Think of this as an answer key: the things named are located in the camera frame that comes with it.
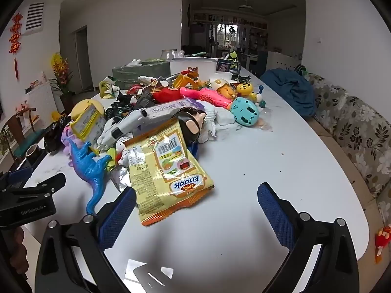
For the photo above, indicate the yellow-green food packet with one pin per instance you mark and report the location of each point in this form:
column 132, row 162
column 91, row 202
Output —
column 88, row 122

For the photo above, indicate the yellow snack packet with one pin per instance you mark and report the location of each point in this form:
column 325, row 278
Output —
column 165, row 174

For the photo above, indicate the white perforated ball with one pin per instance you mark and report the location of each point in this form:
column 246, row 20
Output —
column 122, row 142

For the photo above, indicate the brown-haired doll head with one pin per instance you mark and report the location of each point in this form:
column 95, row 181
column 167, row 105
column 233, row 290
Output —
column 186, row 122

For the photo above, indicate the white toy gun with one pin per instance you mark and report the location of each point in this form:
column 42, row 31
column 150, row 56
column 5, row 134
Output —
column 131, row 122

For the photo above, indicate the white low cabinet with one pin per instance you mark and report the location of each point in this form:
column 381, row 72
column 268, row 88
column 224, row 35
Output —
column 41, row 99

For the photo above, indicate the black spiky toy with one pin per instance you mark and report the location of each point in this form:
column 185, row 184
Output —
column 120, row 110

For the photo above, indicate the white box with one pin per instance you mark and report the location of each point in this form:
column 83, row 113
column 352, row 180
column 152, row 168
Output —
column 195, row 66

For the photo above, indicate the white crumpled tissue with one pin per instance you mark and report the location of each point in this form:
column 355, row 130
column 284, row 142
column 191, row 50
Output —
column 226, row 121

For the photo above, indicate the teal plastic animal toy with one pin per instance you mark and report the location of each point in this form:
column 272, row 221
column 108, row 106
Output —
column 244, row 111

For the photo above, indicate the wooden chair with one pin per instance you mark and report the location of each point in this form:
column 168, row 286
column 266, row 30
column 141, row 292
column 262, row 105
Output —
column 21, row 129

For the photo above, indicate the clear plastic capsule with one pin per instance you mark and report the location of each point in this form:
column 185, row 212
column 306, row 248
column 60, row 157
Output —
column 264, row 124

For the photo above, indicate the black plastic bag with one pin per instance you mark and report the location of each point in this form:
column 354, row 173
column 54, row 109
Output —
column 55, row 134

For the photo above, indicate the blue cloth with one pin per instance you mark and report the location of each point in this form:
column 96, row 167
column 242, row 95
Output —
column 290, row 90

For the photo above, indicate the tape roll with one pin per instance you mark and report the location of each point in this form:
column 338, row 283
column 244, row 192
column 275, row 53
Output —
column 31, row 151

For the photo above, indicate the bear figure with white helmet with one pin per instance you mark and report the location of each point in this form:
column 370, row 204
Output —
column 223, row 87

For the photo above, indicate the wall shelf with ornaments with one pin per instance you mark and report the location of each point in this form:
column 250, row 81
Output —
column 229, row 18

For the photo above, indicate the green frog toy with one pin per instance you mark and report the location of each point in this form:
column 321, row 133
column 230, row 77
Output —
column 233, row 59

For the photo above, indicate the red plush toy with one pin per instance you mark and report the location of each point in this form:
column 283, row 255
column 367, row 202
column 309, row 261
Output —
column 383, row 238

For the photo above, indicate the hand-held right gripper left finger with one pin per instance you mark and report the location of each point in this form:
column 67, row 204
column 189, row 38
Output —
column 117, row 216

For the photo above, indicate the red round plastic toy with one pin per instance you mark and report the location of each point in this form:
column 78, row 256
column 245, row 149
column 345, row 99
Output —
column 166, row 95

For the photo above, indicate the photo cube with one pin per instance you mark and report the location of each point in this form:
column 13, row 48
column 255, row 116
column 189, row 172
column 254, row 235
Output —
column 223, row 66

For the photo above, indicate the ceiling lamp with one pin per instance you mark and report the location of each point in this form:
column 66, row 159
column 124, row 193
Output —
column 248, row 6

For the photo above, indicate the pink toy water gun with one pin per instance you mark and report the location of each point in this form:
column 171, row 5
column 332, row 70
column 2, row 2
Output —
column 210, row 96

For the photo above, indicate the purple plastic toy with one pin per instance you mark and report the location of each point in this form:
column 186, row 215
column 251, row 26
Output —
column 68, row 134

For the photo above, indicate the blue dinosaur toy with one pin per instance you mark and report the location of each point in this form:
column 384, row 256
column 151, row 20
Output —
column 91, row 166

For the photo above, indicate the floral sofa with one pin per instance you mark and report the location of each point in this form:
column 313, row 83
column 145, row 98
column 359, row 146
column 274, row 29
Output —
column 357, row 128

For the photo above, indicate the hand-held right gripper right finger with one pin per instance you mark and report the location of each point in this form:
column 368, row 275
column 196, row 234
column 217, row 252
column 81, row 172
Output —
column 275, row 213

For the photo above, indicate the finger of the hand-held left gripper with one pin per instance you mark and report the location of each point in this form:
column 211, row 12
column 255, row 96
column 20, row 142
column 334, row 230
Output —
column 49, row 184
column 20, row 175

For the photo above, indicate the yellow plastic bag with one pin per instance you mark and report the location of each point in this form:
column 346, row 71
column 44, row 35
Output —
column 58, row 116

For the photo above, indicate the silver foil wrapper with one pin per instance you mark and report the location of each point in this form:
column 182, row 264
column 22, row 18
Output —
column 122, row 179

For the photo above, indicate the yellow bear toy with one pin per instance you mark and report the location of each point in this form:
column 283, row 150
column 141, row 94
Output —
column 245, row 88

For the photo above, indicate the yellow flower plant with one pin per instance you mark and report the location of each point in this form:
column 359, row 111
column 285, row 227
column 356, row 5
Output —
column 61, row 73

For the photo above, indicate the window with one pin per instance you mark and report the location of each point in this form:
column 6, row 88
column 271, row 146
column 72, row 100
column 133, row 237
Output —
column 227, row 35

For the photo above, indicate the red knot wall decoration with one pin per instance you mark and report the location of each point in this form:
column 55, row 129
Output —
column 15, row 36

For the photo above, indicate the green box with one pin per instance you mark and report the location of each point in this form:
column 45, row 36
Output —
column 137, row 73

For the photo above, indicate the person's left hand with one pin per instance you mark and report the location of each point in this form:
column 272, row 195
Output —
column 16, row 247

